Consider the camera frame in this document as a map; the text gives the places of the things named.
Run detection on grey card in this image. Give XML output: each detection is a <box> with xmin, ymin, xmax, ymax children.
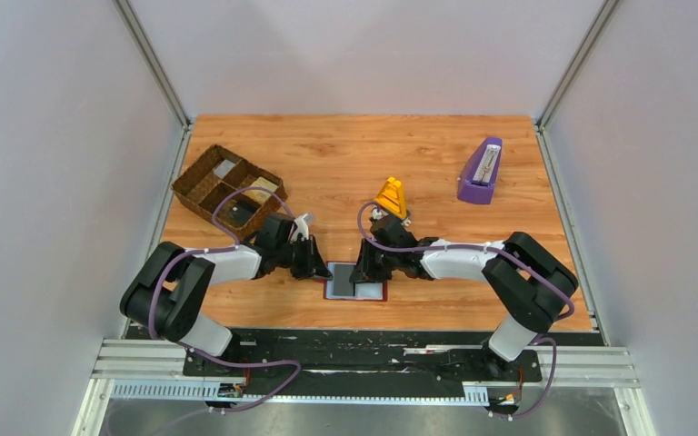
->
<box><xmin>331</xmin><ymin>263</ymin><xmax>356</xmax><ymax>299</ymax></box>

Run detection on red leather card holder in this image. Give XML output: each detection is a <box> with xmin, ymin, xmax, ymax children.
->
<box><xmin>324</xmin><ymin>262</ymin><xmax>388</xmax><ymax>302</ymax></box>

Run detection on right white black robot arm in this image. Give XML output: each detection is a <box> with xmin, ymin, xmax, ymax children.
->
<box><xmin>349</xmin><ymin>216</ymin><xmax>579</xmax><ymax>362</ymax></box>

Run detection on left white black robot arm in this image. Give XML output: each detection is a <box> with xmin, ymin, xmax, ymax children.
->
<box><xmin>119</xmin><ymin>213</ymin><xmax>333</xmax><ymax>357</ymax></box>

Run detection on gold card in basket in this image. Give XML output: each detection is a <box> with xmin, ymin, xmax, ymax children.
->
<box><xmin>244</xmin><ymin>177</ymin><xmax>277</xmax><ymax>204</ymax></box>

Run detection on black card in basket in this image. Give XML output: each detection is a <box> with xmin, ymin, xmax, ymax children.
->
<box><xmin>226</xmin><ymin>202</ymin><xmax>258</xmax><ymax>228</ymax></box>

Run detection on silver card in basket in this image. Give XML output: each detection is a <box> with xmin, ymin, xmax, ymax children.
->
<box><xmin>213</xmin><ymin>159</ymin><xmax>236</xmax><ymax>179</ymax></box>

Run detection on yellow toy truck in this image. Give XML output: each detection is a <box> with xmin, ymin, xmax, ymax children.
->
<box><xmin>374</xmin><ymin>176</ymin><xmax>409</xmax><ymax>221</ymax></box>

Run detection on purple metronome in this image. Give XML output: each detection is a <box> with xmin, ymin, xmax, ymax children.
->
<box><xmin>456</xmin><ymin>136</ymin><xmax>503</xmax><ymax>205</ymax></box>

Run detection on brown woven divided basket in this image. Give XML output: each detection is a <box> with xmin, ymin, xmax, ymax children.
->
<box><xmin>172</xmin><ymin>144</ymin><xmax>287</xmax><ymax>239</ymax></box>

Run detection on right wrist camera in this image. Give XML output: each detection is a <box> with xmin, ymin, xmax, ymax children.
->
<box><xmin>371</xmin><ymin>207</ymin><xmax>388</xmax><ymax>221</ymax></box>

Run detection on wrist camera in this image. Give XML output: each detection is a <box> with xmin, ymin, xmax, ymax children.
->
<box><xmin>371</xmin><ymin>207</ymin><xmax>388</xmax><ymax>221</ymax></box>
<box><xmin>290</xmin><ymin>213</ymin><xmax>314</xmax><ymax>243</ymax></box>

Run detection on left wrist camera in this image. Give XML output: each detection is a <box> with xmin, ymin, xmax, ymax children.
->
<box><xmin>290</xmin><ymin>213</ymin><xmax>314</xmax><ymax>243</ymax></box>

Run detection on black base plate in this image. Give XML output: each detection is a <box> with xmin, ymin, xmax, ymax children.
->
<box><xmin>183</xmin><ymin>328</ymin><xmax>543</xmax><ymax>396</ymax></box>

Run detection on white slotted cable duct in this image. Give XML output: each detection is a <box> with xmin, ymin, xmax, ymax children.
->
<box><xmin>109</xmin><ymin>380</ymin><xmax>489</xmax><ymax>407</ymax></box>

